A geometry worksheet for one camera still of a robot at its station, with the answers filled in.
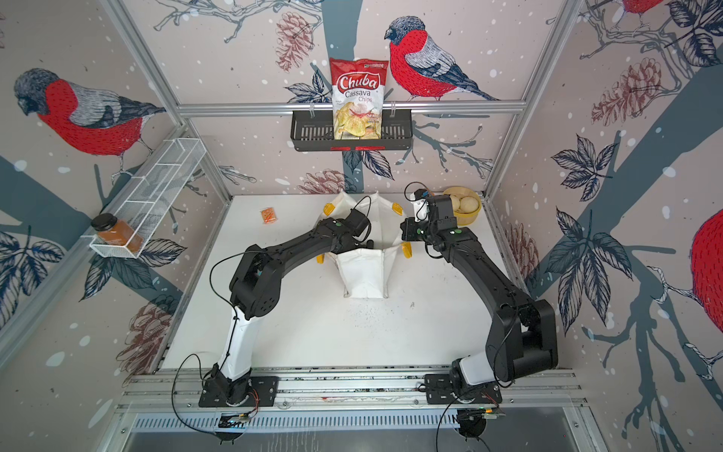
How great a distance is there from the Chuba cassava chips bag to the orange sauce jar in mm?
638

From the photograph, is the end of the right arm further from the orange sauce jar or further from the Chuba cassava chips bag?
the orange sauce jar

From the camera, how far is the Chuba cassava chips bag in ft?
2.81

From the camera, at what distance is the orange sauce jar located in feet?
2.00

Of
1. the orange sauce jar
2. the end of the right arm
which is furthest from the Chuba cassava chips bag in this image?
the orange sauce jar
